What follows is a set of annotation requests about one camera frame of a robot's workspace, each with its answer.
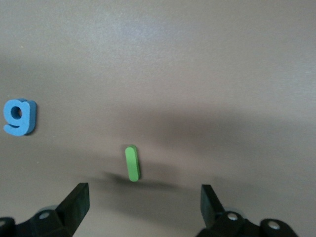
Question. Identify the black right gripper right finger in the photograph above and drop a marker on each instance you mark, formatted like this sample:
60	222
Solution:
222	224

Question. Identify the green foam letter l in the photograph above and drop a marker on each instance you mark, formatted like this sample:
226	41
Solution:
132	163

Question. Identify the blue foam letter g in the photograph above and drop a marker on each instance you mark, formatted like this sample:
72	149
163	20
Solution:
24	123

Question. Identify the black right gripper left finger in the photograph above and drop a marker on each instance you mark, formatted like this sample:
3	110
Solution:
61	222

